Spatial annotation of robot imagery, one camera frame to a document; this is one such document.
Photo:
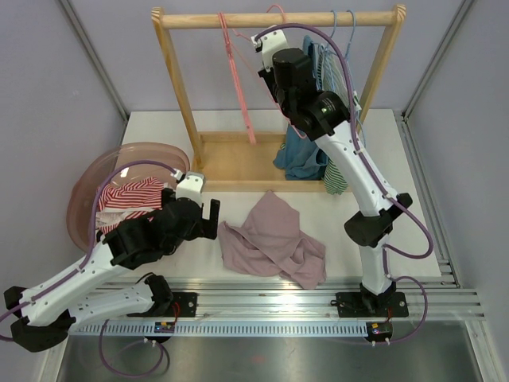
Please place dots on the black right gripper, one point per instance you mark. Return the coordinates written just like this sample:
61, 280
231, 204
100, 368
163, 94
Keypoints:
267, 77

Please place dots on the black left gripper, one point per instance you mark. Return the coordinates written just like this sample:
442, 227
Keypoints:
206, 228

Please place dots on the mauve pink tank top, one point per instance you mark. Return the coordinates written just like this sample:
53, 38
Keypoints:
270, 242

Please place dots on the red white striped tank top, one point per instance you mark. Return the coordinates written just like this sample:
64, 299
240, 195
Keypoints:
128, 201

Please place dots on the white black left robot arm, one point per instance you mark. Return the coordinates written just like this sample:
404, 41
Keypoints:
46, 313

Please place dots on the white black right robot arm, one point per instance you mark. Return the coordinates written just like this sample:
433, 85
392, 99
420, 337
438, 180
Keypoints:
327, 121

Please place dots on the green white striped tank top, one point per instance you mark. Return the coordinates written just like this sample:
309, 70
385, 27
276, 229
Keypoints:
331, 78

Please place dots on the blue tank top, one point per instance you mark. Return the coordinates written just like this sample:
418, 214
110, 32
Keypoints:
302, 159

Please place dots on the wooden clothes rack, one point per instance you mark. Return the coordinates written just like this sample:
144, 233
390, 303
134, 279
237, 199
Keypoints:
241, 161

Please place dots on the pink translucent plastic basket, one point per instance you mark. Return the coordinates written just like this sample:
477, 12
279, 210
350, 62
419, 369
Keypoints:
84, 191

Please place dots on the aluminium frame post right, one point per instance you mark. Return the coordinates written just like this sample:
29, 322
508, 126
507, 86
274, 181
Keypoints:
447, 39

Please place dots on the aluminium frame post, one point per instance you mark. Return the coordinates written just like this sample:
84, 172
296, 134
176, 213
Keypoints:
83, 38
447, 39

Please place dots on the slotted white cable duct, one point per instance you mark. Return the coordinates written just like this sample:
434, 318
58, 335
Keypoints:
226, 329

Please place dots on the aluminium frame post left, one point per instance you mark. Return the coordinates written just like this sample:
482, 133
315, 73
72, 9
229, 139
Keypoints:
83, 38

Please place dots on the aluminium mounting rail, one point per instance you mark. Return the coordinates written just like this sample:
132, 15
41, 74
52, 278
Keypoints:
281, 300

